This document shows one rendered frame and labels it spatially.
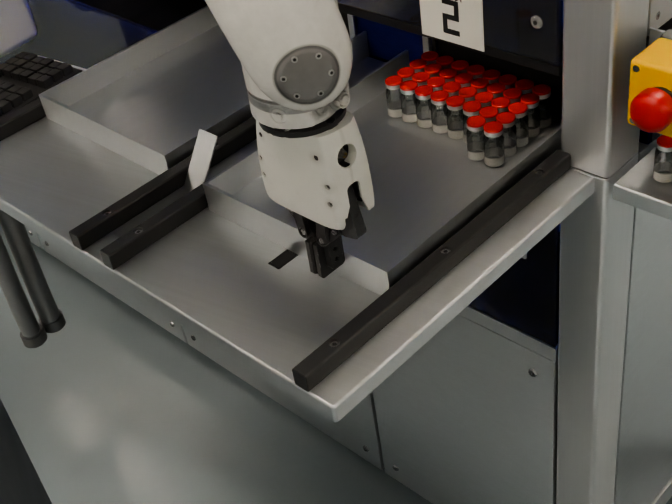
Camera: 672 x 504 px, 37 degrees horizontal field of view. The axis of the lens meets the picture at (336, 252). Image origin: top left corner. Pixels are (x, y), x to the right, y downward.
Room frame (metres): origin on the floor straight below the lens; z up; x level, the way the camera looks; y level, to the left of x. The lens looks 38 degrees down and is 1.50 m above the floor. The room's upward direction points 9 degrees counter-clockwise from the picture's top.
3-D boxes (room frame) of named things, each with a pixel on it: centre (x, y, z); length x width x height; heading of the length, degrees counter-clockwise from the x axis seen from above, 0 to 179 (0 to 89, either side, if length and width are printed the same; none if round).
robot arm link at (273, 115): (0.73, 0.01, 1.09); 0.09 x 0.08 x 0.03; 41
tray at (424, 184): (0.91, -0.08, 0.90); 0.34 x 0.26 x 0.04; 131
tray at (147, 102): (1.17, 0.13, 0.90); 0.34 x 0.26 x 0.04; 131
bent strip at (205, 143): (0.91, 0.17, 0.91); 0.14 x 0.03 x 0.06; 131
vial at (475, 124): (0.91, -0.17, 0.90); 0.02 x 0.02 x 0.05
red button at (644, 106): (0.77, -0.31, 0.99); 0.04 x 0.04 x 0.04; 41
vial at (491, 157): (0.89, -0.19, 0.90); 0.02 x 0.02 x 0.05
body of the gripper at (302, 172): (0.73, 0.01, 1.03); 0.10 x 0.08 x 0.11; 41
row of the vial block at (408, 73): (0.98, -0.17, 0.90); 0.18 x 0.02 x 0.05; 41
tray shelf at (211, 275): (1.00, 0.07, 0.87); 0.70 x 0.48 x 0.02; 41
